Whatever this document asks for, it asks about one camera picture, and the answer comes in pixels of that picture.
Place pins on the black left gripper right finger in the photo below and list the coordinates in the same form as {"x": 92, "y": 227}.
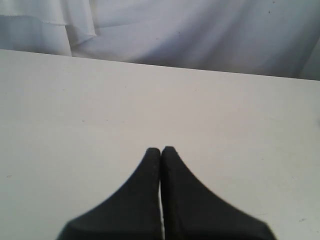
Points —
{"x": 192, "y": 212}

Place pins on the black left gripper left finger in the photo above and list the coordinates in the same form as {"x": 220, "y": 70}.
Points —
{"x": 131, "y": 213}

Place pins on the white backdrop curtain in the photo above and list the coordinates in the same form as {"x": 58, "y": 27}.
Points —
{"x": 264, "y": 37}

